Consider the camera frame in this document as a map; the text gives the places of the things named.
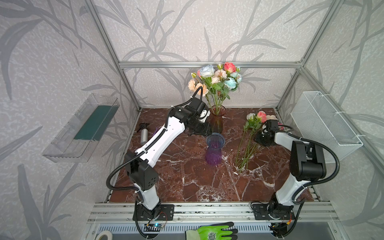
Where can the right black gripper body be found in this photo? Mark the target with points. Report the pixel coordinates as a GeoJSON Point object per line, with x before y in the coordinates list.
{"type": "Point", "coordinates": [262, 138]}

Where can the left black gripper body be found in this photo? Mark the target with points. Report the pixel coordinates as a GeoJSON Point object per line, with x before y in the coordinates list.
{"type": "Point", "coordinates": [199, 127]}

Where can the red glass vase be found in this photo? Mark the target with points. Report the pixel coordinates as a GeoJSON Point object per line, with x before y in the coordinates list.
{"type": "Point", "coordinates": [216, 118]}

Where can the blue purple glass vase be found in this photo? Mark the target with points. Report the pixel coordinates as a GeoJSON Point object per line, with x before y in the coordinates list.
{"type": "Point", "coordinates": [215, 143]}

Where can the white blue rose stem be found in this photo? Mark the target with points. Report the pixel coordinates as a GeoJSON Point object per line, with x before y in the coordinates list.
{"type": "Point", "coordinates": [207, 71]}

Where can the light blue flower stem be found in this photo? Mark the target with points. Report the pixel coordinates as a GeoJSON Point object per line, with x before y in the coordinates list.
{"type": "Point", "coordinates": [230, 85]}

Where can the pink red rose stem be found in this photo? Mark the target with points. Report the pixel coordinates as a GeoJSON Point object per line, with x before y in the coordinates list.
{"type": "Point", "coordinates": [229, 68]}

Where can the cream rose stem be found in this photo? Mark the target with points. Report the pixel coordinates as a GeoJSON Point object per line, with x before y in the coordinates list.
{"type": "Point", "coordinates": [271, 117]}

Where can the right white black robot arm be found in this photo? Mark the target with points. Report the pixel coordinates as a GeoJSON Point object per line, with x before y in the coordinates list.
{"type": "Point", "coordinates": [307, 167]}

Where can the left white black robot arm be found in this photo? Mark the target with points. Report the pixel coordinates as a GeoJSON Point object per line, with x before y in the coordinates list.
{"type": "Point", "coordinates": [191, 115]}

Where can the pink white flower bunch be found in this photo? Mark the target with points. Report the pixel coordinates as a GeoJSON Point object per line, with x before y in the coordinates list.
{"type": "Point", "coordinates": [249, 153]}

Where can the spray bottle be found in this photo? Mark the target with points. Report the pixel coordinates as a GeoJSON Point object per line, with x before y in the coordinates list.
{"type": "Point", "coordinates": [143, 130]}

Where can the green work glove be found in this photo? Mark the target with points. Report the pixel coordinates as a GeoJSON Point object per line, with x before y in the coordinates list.
{"type": "Point", "coordinates": [213, 232]}

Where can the green circuit board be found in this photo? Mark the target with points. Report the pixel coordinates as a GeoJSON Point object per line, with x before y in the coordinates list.
{"type": "Point", "coordinates": [156, 227]}

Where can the white tape roll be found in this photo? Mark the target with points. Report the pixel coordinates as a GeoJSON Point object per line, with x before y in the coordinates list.
{"type": "Point", "coordinates": [104, 235]}

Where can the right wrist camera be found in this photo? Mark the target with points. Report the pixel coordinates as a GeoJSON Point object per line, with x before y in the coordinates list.
{"type": "Point", "coordinates": [272, 126]}

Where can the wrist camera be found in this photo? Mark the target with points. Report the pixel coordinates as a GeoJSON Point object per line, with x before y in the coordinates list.
{"type": "Point", "coordinates": [204, 115]}
{"type": "Point", "coordinates": [272, 126]}

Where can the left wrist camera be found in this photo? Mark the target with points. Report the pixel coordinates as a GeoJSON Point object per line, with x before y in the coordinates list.
{"type": "Point", "coordinates": [204, 115]}

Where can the white wire mesh basket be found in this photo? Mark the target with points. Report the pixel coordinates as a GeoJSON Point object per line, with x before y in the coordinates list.
{"type": "Point", "coordinates": [318, 120]}

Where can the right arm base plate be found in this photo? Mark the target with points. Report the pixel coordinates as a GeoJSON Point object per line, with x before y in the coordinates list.
{"type": "Point", "coordinates": [272, 212]}

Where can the aluminium front rail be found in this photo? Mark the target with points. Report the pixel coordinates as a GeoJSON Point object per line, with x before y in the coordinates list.
{"type": "Point", "coordinates": [201, 212]}

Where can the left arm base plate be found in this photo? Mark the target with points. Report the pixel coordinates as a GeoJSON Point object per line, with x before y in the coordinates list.
{"type": "Point", "coordinates": [162, 212]}

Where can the aluminium cage frame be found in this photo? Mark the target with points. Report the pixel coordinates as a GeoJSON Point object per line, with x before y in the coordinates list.
{"type": "Point", "coordinates": [336, 64]}

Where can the clear plastic wall shelf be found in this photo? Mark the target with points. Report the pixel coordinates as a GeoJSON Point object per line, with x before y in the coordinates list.
{"type": "Point", "coordinates": [79, 138]}

